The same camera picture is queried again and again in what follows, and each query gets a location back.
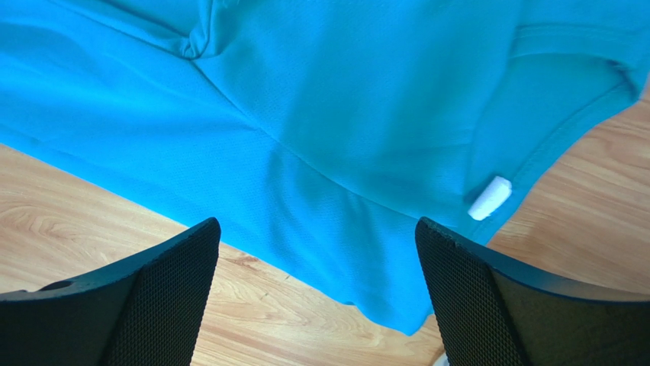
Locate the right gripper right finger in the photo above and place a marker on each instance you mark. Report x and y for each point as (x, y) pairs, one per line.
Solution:
(492, 309)

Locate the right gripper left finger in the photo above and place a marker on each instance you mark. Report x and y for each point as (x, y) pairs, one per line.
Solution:
(145, 309)

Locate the teal blue t-shirt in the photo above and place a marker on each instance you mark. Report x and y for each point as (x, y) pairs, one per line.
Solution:
(319, 132)

